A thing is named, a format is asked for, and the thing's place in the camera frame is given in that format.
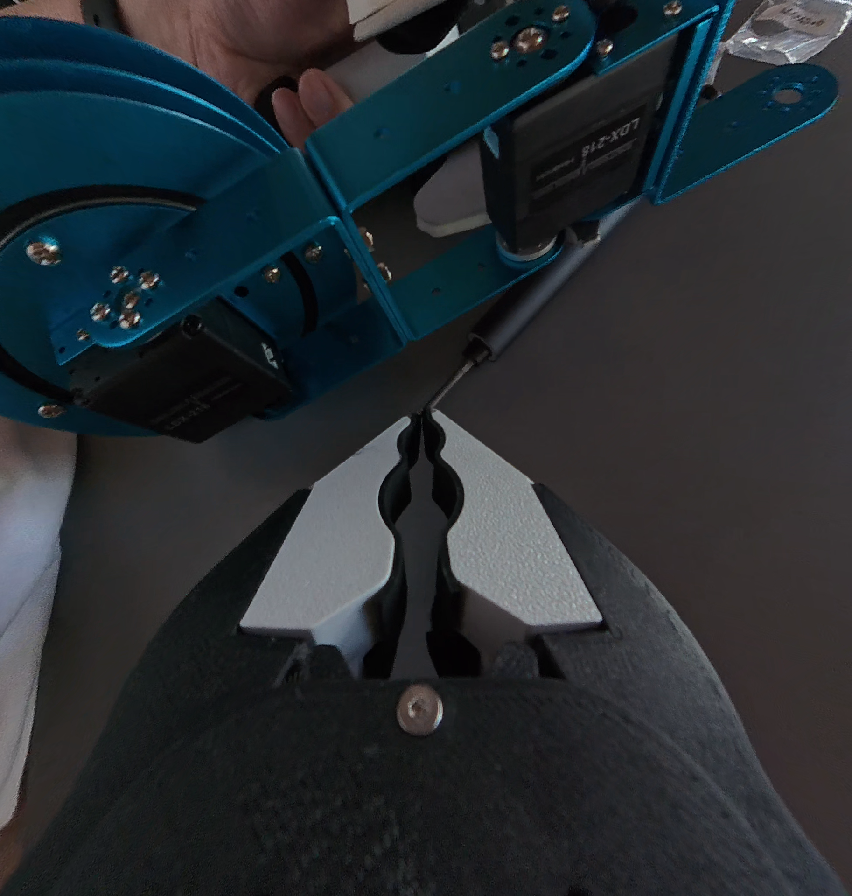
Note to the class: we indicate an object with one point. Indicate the grey precision screwdriver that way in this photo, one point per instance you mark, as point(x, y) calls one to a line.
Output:
point(538, 294)

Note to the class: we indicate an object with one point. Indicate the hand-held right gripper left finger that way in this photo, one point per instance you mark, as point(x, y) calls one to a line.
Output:
point(328, 553)

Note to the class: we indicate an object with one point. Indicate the black wristwatch band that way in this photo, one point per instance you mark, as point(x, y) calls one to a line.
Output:
point(95, 10)

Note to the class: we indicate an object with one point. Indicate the person's left hand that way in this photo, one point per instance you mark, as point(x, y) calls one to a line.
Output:
point(223, 42)

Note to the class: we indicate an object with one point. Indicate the person's white shirt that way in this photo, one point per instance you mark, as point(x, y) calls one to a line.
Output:
point(16, 560)

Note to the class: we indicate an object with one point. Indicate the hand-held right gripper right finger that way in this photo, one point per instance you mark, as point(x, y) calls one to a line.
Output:
point(517, 553)

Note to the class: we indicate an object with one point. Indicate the dark grey desk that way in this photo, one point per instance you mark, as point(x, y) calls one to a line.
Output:
point(678, 364)

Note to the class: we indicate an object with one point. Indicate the small labelled clear plastic bag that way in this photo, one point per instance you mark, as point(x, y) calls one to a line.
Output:
point(790, 28)

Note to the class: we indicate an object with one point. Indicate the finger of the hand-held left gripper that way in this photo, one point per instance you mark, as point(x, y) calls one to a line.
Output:
point(450, 203)

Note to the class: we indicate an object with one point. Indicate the blue metal toy robot arm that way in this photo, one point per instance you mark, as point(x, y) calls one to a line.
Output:
point(188, 189)

